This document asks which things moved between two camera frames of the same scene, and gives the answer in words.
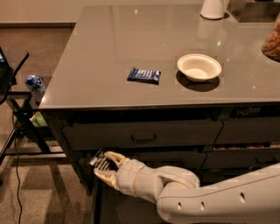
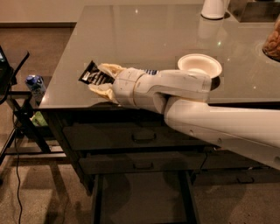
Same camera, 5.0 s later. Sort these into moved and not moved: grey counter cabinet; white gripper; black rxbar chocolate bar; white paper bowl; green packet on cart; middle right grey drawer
Moved: white gripper; black rxbar chocolate bar
Not moved: green packet on cart; middle right grey drawer; white paper bowl; grey counter cabinet
